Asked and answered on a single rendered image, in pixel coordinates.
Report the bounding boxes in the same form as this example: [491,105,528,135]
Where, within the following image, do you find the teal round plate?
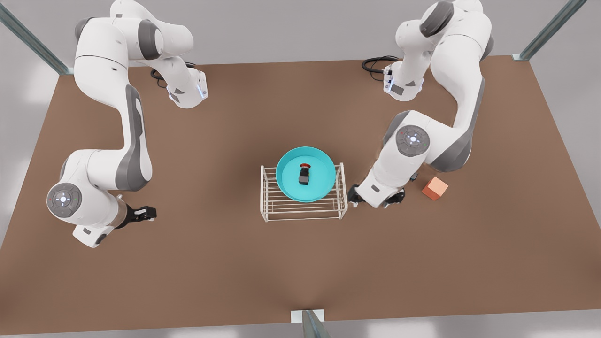
[276,146,337,203]

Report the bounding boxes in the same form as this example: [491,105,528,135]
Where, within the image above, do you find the orange cube block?
[422,177,449,201]

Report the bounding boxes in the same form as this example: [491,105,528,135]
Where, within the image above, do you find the white wire shelf rack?
[260,162,348,223]

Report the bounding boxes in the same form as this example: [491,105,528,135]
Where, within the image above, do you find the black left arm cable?
[362,56,400,82]

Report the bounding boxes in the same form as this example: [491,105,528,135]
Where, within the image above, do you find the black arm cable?
[362,56,400,82]
[150,61,197,89]

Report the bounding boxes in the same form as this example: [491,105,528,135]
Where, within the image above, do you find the silver frame post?
[291,309,332,338]
[0,5,74,76]
[512,0,588,61]

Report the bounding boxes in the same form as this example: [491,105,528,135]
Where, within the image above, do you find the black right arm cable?
[150,61,197,89]

